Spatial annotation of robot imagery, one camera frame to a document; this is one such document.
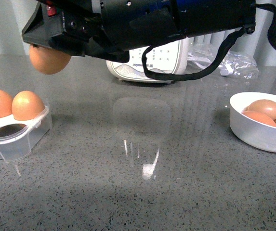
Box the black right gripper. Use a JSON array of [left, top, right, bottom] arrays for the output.
[[22, 0, 256, 63]]

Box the brown egg box right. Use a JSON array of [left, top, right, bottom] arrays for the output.
[[12, 90, 45, 121]]

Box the brown top egg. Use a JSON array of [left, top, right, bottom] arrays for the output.
[[29, 45, 71, 75]]

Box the black sleeved cable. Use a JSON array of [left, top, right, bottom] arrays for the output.
[[141, 3, 276, 81]]

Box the white Joyoung cooker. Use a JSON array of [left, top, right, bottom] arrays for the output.
[[106, 38, 190, 83]]

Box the clear plastic bag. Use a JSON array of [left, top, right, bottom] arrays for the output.
[[187, 43, 260, 79]]

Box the brown egg bowl back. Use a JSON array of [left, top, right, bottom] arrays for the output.
[[247, 99, 276, 120]]

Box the white bowl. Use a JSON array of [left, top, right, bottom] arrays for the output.
[[230, 92, 276, 153]]

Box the brown egg bowl left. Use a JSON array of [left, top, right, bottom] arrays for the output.
[[242, 111, 276, 128]]

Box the white power cable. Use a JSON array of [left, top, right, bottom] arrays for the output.
[[188, 54, 232, 77]]

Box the clear plastic egg box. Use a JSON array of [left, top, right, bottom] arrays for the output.
[[0, 54, 53, 163]]

